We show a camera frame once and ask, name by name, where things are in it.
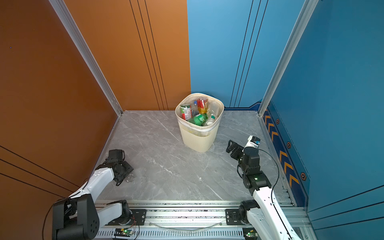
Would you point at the right aluminium corner post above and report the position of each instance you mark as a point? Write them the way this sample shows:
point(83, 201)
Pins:
point(294, 38)

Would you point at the aluminium front rail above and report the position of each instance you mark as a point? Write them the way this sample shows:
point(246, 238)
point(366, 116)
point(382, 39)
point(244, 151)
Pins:
point(200, 220)

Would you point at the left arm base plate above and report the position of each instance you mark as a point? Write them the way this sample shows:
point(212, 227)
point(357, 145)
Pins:
point(137, 217)

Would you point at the green bottle white cap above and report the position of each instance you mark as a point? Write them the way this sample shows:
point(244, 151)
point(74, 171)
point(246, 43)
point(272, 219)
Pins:
point(198, 120)

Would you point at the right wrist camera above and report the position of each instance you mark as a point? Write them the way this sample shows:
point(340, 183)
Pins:
point(253, 142)

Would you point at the orange drink bottle red label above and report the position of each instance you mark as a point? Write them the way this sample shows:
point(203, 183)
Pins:
point(202, 104)

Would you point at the beige ribbed waste bin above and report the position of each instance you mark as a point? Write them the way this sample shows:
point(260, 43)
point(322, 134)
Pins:
point(198, 141)

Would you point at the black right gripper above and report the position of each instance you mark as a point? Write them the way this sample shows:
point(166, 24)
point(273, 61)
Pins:
point(238, 150)

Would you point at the green circuit board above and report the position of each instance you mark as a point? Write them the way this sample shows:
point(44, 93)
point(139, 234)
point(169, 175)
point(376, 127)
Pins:
point(250, 234)
point(124, 233)

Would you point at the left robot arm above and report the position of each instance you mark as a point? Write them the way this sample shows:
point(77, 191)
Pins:
point(76, 217)

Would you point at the clear bottle red Qoo label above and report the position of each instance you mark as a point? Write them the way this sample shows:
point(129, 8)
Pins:
point(186, 111)

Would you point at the clear soda water bottle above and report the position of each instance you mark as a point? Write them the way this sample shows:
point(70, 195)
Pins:
point(194, 107)

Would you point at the left green circuit board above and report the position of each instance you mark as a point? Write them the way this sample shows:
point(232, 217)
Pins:
point(124, 233)

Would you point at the clear plastic bin liner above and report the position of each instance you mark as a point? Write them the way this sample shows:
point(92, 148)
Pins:
point(195, 127)

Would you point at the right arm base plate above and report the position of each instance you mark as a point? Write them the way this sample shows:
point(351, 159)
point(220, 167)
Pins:
point(233, 218)

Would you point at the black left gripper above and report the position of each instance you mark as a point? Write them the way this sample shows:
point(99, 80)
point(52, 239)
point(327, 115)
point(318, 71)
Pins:
point(129, 169)

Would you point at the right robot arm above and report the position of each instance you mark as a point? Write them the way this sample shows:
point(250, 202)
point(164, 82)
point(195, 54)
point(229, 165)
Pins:
point(263, 212)

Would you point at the left aluminium corner post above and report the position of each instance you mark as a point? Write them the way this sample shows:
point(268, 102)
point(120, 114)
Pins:
point(75, 34)

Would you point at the aluminium corner post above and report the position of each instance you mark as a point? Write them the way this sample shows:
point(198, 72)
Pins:
point(294, 38)
point(75, 34)

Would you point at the right green circuit board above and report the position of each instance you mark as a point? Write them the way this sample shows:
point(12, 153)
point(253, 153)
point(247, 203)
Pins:
point(250, 234)

